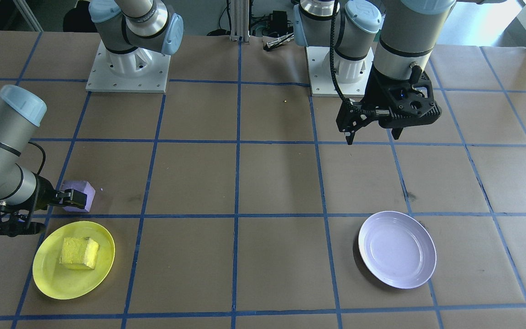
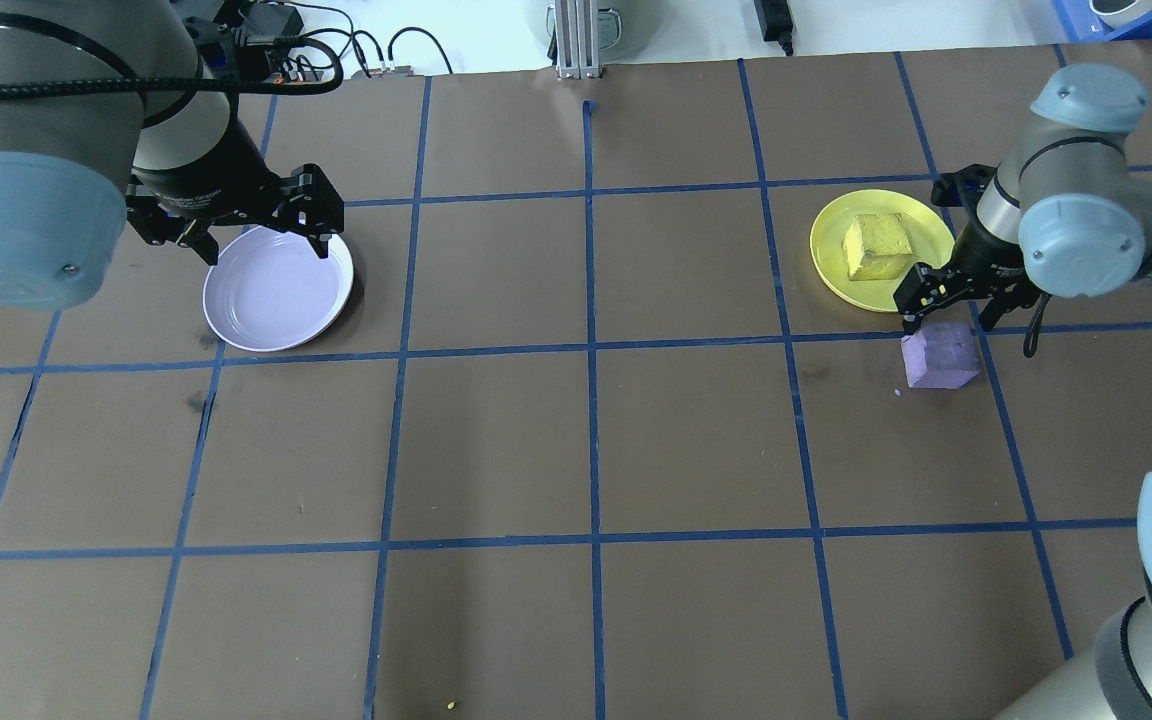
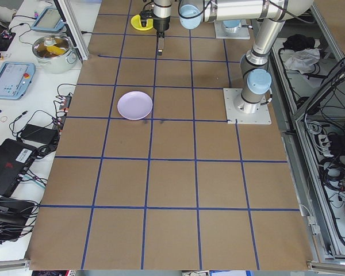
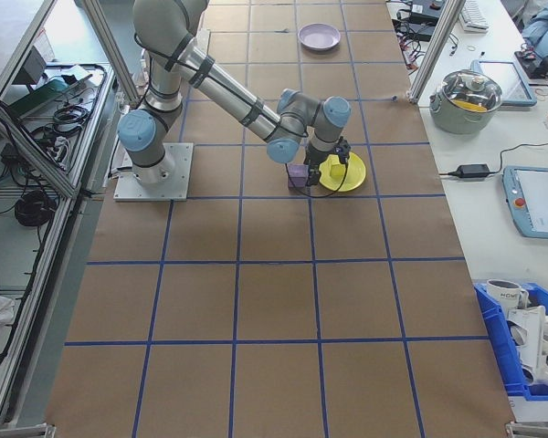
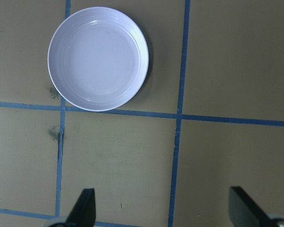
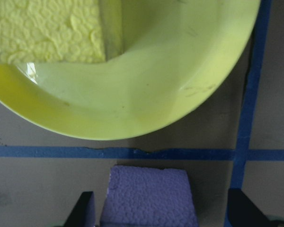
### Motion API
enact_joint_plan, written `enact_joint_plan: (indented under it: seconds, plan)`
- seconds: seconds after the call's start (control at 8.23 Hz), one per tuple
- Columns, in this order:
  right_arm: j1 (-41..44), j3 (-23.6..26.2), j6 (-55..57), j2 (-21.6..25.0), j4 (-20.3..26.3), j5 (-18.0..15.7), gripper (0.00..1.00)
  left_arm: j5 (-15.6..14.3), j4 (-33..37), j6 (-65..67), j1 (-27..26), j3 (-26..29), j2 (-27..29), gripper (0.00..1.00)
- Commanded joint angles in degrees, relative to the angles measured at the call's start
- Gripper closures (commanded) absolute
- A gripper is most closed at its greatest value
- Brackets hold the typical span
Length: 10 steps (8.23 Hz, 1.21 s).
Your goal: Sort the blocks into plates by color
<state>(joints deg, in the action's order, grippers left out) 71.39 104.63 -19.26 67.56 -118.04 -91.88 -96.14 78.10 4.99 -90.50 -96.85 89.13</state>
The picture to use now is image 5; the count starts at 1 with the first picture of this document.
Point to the lilac round plate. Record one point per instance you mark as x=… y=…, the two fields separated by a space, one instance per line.
x=97 y=59

